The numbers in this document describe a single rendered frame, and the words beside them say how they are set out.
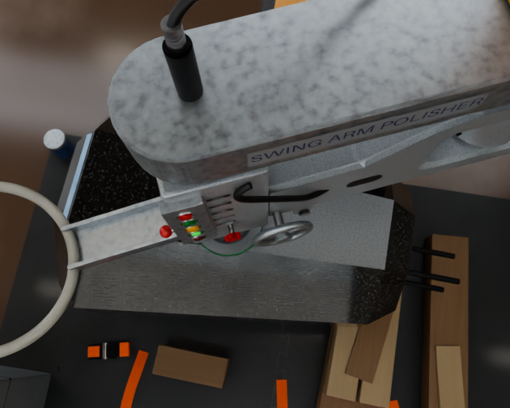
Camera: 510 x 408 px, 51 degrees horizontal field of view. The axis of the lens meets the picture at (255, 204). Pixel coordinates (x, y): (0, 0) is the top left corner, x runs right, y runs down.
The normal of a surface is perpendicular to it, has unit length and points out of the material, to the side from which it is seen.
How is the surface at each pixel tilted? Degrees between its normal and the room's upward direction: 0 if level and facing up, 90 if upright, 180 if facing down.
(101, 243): 9
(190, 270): 45
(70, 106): 0
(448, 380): 0
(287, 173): 4
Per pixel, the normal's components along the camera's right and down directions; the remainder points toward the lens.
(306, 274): -0.11, 0.49
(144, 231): -0.16, -0.22
